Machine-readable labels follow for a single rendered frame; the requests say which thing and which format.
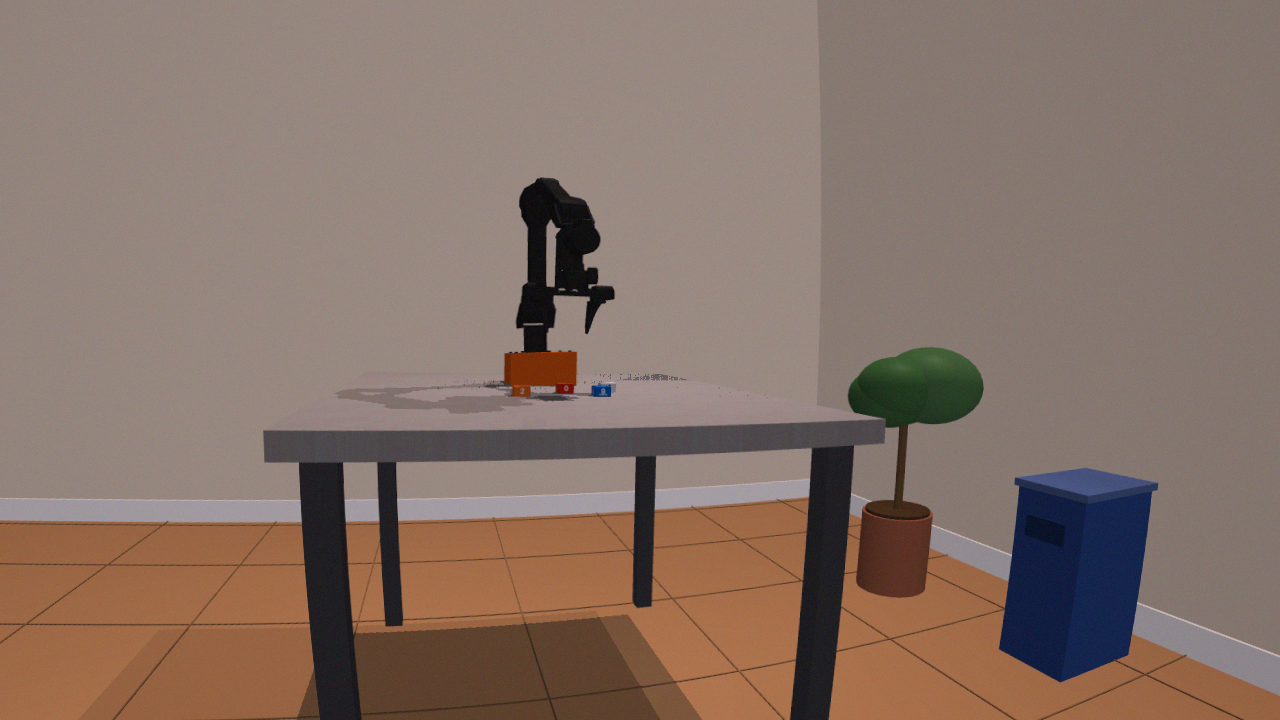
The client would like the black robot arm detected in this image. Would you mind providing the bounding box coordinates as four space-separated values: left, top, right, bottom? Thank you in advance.
515 177 600 354

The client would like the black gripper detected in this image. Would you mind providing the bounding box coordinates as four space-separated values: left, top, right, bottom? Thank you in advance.
521 258 614 334

